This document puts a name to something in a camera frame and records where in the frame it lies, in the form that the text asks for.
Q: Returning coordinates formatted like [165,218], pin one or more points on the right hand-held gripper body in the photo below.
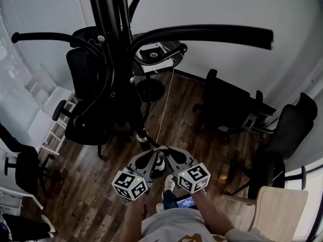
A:
[194,178]

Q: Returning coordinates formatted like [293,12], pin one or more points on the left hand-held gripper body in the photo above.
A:
[128,185]

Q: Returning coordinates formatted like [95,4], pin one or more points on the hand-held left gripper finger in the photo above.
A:
[133,162]
[152,166]

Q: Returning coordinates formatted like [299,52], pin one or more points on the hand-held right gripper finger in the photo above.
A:
[175,166]
[190,160]

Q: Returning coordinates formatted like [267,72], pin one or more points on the black metal coat rack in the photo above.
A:
[202,31]

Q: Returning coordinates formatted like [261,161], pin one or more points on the person's left forearm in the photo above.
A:
[133,218]

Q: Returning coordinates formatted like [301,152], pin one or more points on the person's right forearm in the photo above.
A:
[212,210]

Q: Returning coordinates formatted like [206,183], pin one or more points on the white plastic bottle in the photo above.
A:
[161,165]

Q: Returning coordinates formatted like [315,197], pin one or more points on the person's right white shoe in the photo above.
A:
[169,181]

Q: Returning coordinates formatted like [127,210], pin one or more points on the person's white shoe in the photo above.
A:
[159,207]
[169,181]

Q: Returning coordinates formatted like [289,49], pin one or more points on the black device blue screen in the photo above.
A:
[185,203]

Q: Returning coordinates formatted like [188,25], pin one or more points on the small orange object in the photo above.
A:
[222,177]

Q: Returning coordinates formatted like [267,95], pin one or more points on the person's right leg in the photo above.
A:
[168,199]

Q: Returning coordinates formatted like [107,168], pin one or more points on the person's left white shoe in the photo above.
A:
[159,207]

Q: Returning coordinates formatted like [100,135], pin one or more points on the person's grey shirt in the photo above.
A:
[174,226]

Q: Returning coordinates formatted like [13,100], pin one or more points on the black low armchair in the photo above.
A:
[222,99]

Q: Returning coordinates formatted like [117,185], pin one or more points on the light wooden chair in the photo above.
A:
[277,210]

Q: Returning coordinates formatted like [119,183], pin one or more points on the white flat box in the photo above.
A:
[159,66]

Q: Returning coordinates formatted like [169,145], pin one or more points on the black office chair tall headrest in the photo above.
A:
[290,130]

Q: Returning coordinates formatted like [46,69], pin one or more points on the black mesh office chair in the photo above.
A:
[80,67]

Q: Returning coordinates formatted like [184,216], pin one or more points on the round black marble table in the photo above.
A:
[175,44]

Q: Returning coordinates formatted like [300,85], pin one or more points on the white window blinds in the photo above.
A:
[38,21]

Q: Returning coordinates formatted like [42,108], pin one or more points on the white metal frame table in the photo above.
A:
[15,193]

